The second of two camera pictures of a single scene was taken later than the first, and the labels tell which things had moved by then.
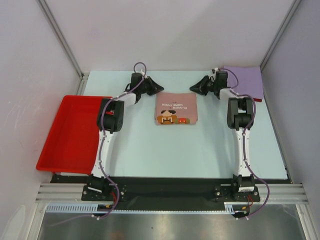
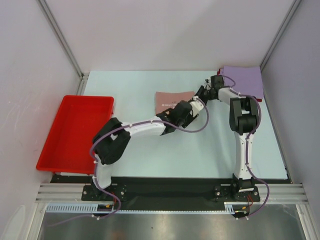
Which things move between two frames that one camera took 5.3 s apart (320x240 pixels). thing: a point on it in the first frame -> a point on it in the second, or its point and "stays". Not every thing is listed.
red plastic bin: (73, 143) stays
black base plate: (170, 192) stays
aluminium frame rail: (53, 193) stays
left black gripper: (154, 88) -> (190, 118)
